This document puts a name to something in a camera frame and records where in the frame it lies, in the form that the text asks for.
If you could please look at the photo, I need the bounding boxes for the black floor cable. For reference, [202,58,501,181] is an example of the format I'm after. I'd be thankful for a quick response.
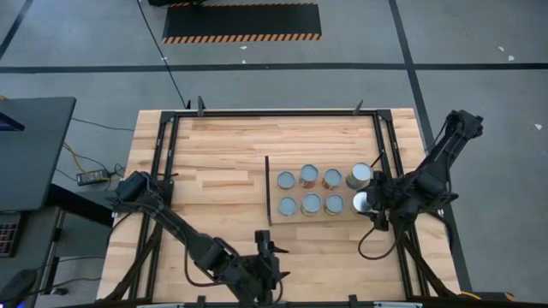
[135,0,192,110]

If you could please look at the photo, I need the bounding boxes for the dark keyboard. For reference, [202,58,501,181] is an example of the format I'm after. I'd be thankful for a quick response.
[0,211,22,258]

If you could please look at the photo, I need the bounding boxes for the teal and red salmon can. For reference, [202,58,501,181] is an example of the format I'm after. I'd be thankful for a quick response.
[277,196,298,217]

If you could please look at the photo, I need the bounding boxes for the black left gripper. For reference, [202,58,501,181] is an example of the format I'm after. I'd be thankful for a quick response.
[253,229,292,293]

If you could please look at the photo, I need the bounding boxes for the green sliced peaches can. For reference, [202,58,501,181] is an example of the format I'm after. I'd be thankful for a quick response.
[323,194,345,216]

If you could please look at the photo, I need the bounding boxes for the food can with blue lid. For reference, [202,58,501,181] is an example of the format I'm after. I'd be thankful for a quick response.
[321,168,343,191]
[351,191,372,215]

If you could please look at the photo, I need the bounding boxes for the black power adapter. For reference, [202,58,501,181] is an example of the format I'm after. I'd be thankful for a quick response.
[76,169,110,187]

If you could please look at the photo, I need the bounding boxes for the yellow and blue peas can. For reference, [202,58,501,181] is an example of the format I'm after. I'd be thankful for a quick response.
[345,162,372,191]

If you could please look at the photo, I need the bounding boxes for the black desk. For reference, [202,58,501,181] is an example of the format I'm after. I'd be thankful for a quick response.
[0,97,78,213]

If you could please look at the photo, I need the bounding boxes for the white mixed fruit can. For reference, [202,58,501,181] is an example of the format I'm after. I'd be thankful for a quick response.
[298,163,320,190]

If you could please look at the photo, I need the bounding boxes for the black aluminium rig frame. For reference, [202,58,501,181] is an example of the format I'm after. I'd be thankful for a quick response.
[97,96,466,308]

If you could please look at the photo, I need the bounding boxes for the dark laptop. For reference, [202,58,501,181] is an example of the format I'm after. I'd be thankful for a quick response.
[0,111,26,133]

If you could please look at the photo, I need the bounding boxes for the green spaghetti sauce can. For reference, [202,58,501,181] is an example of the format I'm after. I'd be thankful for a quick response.
[301,192,323,217]

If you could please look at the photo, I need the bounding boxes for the black hazard striped floor mat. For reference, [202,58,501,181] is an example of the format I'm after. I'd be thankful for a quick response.
[161,2,323,45]

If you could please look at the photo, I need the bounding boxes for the yellow pineapple rings can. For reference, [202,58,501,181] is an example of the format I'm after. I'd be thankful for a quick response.
[277,170,296,191]

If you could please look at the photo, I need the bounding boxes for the yellow floor cable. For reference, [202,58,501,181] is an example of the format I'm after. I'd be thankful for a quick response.
[63,142,89,175]

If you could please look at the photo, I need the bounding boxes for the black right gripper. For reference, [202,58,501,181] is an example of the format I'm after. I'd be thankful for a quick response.
[366,170,400,233]

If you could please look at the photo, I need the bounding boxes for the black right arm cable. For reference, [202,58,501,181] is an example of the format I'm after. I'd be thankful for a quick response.
[357,225,408,262]

